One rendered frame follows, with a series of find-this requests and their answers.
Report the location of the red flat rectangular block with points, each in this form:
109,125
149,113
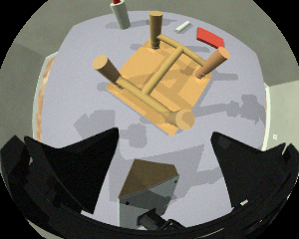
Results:
209,38

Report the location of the tan wooden stool seat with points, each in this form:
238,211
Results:
178,89

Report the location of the tan wooden stool leg frame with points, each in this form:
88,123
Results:
183,119

